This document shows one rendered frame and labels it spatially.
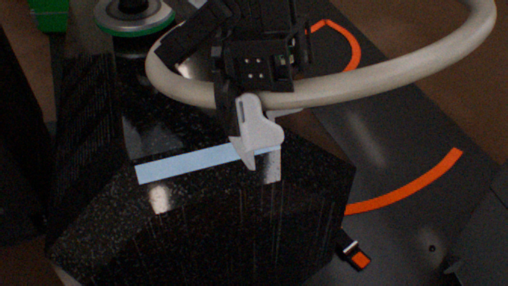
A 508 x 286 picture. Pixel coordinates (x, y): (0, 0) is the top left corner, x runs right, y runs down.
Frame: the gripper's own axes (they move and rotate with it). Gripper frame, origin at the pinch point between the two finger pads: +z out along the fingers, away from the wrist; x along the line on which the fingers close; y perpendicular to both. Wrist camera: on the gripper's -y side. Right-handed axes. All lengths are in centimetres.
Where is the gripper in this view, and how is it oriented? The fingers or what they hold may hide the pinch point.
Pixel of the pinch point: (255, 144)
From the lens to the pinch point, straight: 50.0
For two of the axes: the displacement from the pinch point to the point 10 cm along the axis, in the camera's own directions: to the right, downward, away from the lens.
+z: 1.9, 8.4, 5.1
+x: 3.9, -5.4, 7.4
